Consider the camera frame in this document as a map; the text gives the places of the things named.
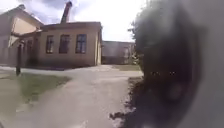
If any grey paved path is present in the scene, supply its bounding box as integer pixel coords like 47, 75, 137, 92
0, 64, 144, 128

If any beige building with chimney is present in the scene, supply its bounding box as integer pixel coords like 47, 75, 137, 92
0, 0, 103, 70

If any dark bush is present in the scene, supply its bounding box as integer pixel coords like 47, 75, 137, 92
109, 0, 208, 128

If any green grass lawn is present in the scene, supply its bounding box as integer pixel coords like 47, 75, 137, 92
0, 71, 72, 116

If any low brown building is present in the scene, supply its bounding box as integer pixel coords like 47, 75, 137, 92
101, 40, 137, 66

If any dark post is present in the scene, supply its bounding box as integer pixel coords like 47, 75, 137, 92
15, 43, 23, 76

